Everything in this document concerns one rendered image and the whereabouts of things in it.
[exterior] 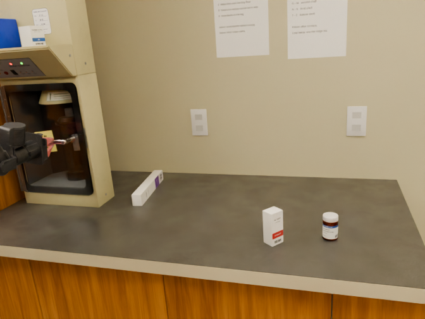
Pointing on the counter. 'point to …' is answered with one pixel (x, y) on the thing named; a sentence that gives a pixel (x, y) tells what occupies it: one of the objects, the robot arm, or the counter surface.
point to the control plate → (19, 68)
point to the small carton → (31, 36)
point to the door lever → (63, 140)
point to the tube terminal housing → (25, 6)
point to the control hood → (45, 59)
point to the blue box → (9, 33)
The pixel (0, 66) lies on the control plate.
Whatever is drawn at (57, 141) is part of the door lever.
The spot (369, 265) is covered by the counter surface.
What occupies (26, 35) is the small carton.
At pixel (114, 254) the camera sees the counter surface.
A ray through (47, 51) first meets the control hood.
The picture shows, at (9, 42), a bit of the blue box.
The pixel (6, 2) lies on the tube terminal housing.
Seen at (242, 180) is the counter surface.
